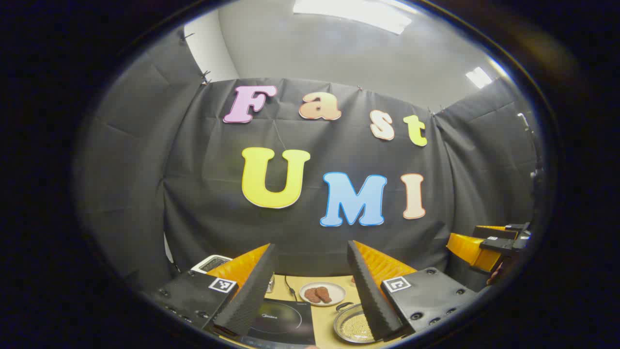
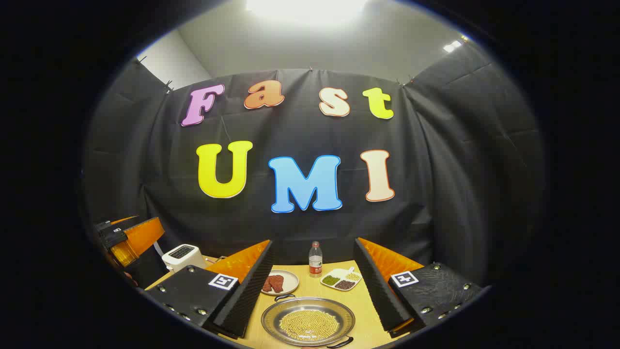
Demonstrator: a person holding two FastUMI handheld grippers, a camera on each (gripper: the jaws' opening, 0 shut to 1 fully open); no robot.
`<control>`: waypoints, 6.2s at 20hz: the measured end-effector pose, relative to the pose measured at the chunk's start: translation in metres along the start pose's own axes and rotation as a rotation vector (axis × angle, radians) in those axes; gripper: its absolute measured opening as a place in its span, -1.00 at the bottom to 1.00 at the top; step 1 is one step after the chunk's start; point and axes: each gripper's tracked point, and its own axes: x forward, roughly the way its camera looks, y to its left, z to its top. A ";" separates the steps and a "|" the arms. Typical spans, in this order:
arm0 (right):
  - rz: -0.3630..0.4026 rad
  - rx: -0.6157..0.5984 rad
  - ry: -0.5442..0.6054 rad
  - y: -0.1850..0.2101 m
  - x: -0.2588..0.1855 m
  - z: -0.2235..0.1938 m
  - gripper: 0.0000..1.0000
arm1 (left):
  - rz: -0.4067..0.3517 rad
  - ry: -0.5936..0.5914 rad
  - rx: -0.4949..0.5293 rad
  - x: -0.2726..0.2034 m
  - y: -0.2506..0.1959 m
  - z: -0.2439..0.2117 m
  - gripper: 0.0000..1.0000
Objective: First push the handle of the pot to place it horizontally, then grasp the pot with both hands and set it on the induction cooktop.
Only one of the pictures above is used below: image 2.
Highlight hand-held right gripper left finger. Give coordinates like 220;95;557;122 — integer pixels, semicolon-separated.
144;239;275;339

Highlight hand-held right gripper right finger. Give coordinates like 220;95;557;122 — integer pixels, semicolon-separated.
353;237;485;338

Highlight stainless steel pot black handles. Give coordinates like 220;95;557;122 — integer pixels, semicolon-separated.
261;293;357;349

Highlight white divided dish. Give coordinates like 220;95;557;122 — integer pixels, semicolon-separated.
320;266;363;291

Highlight white toaster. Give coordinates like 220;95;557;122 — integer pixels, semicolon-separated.
162;244;207;272

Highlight round white plate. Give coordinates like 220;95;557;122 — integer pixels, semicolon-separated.
261;270;300;296

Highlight pile of soybeans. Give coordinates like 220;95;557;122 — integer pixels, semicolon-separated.
279;310;340;341

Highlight clear plastic water bottle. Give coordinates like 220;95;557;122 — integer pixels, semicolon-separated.
309;241;323;278

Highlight black backdrop cloth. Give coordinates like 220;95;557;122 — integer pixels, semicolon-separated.
82;41;545;291

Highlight large ceiling light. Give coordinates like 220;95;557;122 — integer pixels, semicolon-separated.
245;0;370;22

